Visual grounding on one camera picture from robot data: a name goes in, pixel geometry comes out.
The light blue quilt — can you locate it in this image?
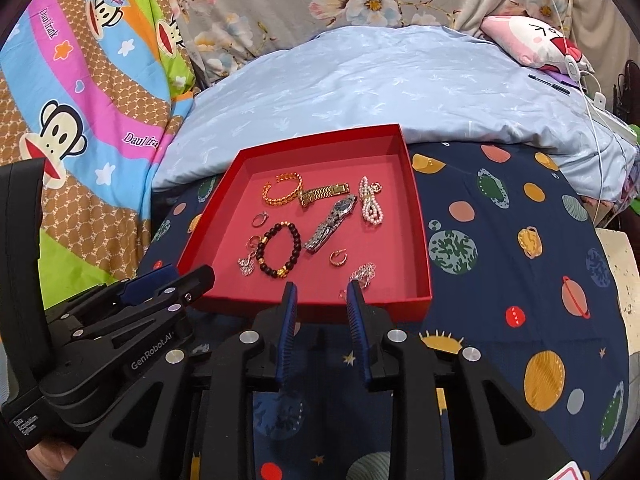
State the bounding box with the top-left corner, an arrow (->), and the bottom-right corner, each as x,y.
152,25 -> 636,211

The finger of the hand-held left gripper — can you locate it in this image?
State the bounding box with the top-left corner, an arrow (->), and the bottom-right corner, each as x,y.
47,264 -> 180,328
75,266 -> 216,357

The pink plush pillow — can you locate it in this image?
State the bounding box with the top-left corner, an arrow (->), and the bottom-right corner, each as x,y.
480,15 -> 594,74

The white power strip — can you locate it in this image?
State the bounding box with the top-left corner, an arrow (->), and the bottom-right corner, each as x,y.
592,94 -> 639,137

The gold cuff bracelet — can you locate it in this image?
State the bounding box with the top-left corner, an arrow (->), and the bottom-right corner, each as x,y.
262,172 -> 305,207

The navy planet print blanket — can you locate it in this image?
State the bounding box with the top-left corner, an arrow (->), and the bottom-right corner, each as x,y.
135,137 -> 631,480

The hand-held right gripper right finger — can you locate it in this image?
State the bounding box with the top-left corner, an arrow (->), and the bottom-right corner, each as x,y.
346,280 -> 573,480

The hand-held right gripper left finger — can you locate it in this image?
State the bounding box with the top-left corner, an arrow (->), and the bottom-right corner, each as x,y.
65,282 -> 298,480

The silver metal wristwatch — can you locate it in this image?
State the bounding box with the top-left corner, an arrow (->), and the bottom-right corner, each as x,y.
304,194 -> 359,255

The colourful monkey print sheet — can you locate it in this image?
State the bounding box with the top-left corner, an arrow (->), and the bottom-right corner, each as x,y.
0,0 -> 196,311

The dark wooden bead bracelet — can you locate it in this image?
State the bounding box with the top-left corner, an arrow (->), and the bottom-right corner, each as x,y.
256,221 -> 303,280

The purple flat notebook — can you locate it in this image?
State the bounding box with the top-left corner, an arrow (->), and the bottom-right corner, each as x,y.
527,72 -> 587,97

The red cardboard box tray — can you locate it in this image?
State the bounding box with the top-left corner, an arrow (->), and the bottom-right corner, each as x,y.
176,123 -> 433,322

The gold metal wristwatch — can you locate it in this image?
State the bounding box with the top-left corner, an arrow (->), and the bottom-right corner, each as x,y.
299,182 -> 351,208

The silver chain bracelet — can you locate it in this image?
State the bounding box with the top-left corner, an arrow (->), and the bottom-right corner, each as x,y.
347,261 -> 377,291

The white pearl bracelet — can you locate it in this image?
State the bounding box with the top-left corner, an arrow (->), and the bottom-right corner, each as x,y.
357,176 -> 386,227

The cream wooden board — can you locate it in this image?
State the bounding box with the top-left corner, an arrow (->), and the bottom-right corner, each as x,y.
597,227 -> 640,322

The person's left hand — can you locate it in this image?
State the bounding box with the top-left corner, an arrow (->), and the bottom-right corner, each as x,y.
27,432 -> 83,480

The white cable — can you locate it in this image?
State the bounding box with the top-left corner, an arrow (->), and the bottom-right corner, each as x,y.
537,0 -> 610,223

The red white card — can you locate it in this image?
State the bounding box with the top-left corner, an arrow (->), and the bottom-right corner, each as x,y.
542,460 -> 584,480

